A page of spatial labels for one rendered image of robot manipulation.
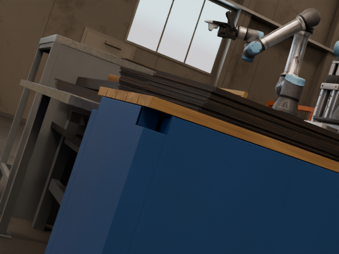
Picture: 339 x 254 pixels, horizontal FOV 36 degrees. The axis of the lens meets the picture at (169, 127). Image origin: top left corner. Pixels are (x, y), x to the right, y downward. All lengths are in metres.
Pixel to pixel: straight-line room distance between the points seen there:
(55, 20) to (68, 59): 7.49
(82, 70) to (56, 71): 0.15
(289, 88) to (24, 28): 7.86
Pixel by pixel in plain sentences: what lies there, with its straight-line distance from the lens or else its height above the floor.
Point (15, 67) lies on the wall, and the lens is 10.34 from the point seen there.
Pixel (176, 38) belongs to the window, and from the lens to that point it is 11.27.
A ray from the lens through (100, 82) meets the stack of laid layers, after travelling 2.49.
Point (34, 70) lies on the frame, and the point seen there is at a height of 0.83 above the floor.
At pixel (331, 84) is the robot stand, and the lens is 2.92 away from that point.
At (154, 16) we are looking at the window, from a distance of 11.08.
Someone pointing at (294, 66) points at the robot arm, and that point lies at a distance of 3.20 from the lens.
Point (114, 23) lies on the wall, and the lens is 10.79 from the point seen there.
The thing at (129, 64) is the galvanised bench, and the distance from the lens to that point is 3.10.
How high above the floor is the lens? 0.74
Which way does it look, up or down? level
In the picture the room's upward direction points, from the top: 18 degrees clockwise
